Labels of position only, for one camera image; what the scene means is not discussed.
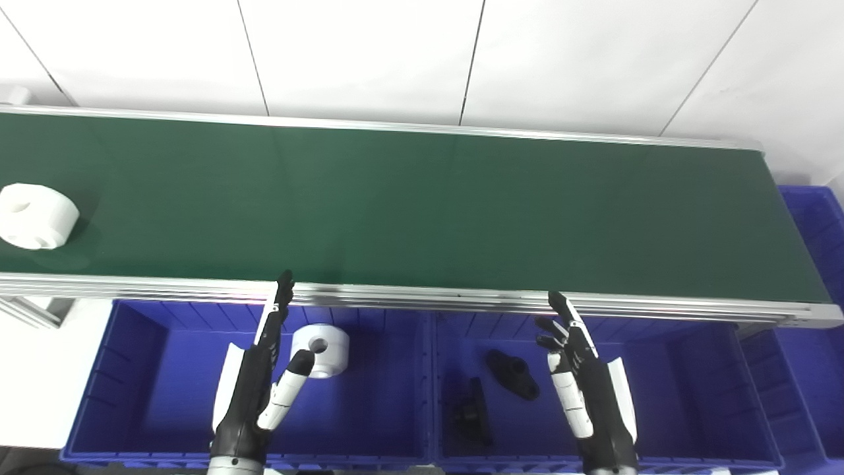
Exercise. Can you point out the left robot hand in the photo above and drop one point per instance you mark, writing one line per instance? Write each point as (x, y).
(247, 396)

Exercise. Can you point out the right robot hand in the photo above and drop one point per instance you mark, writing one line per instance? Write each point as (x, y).
(597, 402)

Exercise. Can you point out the white cylindrical part side hole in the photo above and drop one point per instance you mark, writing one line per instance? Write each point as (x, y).
(33, 214)

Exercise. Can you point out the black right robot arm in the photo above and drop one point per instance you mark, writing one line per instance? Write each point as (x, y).
(612, 472)

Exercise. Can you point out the blue plastic bin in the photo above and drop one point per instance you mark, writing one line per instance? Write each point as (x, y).
(686, 396)
(369, 409)
(814, 369)

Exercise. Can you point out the white cylindrical part centre hole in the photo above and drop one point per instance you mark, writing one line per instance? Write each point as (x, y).
(333, 353)

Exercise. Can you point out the green conveyor belt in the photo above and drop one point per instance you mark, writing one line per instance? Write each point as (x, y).
(409, 204)
(422, 298)

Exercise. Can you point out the grey conveyor end box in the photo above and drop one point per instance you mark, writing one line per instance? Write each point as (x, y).
(13, 95)

